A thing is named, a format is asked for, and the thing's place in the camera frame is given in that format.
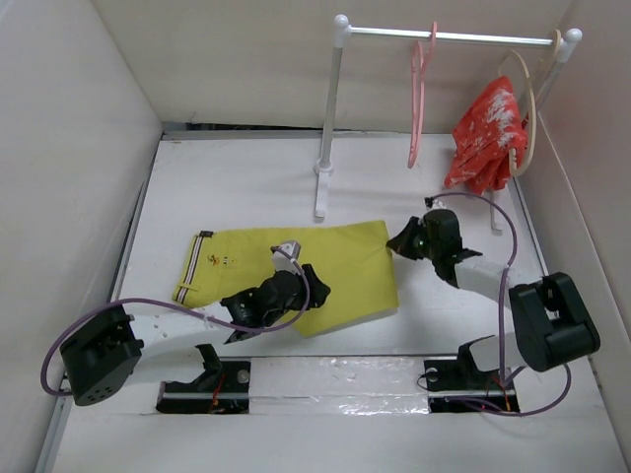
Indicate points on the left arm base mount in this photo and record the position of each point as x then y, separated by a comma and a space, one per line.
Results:
221, 389

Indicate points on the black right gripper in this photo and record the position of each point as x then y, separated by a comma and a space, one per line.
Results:
401, 243

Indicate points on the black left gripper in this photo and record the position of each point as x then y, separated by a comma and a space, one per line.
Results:
316, 289

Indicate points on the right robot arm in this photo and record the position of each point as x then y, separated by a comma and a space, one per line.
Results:
551, 323

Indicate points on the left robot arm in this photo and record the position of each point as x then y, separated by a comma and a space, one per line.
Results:
112, 347

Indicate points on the pink plastic hanger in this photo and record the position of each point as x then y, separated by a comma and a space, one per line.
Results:
418, 65

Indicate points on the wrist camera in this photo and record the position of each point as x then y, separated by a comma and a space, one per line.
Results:
285, 256
433, 203

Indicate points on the silver tape strip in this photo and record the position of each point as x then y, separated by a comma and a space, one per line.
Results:
325, 386

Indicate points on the beige wooden hanger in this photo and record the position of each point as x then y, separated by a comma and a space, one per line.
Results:
518, 166

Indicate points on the white clothes rack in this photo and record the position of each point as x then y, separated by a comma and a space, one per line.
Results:
342, 30

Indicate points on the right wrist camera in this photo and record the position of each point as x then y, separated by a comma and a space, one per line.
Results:
433, 203

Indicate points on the red patterned garment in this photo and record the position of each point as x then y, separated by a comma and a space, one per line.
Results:
485, 136

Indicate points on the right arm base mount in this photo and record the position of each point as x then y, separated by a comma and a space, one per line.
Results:
456, 385

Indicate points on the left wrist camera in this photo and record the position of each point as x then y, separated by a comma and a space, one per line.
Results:
285, 256

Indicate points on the yellow trousers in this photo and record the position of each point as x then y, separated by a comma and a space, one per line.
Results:
352, 260

